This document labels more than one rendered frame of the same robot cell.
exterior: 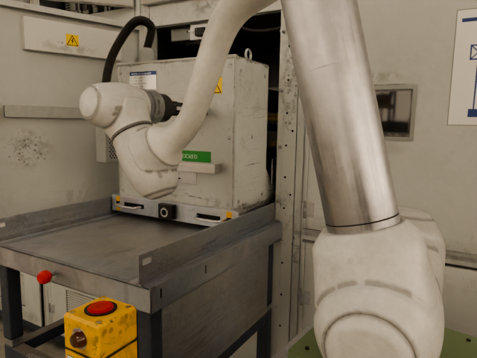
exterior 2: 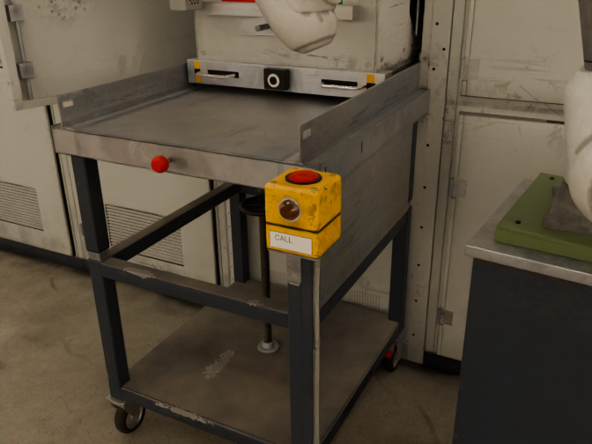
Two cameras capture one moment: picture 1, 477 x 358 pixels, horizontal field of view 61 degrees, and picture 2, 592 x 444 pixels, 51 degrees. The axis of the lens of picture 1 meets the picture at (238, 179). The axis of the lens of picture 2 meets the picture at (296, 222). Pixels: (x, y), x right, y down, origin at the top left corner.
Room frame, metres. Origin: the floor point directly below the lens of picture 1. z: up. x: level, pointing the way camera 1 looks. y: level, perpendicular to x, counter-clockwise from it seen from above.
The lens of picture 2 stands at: (-0.18, 0.26, 1.18)
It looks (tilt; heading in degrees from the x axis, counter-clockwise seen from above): 24 degrees down; 358
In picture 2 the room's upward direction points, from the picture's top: 1 degrees counter-clockwise
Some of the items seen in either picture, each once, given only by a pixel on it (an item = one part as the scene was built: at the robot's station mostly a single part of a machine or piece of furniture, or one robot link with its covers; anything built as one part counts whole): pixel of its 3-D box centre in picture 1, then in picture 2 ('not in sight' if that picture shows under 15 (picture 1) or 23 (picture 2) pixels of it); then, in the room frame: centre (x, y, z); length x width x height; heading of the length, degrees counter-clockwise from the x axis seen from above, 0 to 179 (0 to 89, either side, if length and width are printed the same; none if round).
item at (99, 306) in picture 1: (101, 310); (303, 180); (0.60, 0.21, 0.90); 0.04 x 0.04 x 0.02
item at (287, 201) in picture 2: (76, 340); (287, 210); (0.56, 0.24, 0.87); 0.03 x 0.01 x 0.03; 60
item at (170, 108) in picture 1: (165, 108); not in sight; (1.10, 0.20, 1.23); 0.09 x 0.08 x 0.07; 150
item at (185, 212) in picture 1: (173, 209); (283, 77); (1.35, 0.22, 0.90); 0.54 x 0.05 x 0.06; 60
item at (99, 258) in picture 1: (150, 239); (260, 117); (1.25, 0.28, 0.82); 0.68 x 0.62 x 0.06; 150
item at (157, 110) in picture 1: (146, 106); not in sight; (1.04, 0.24, 1.23); 0.09 x 0.06 x 0.09; 60
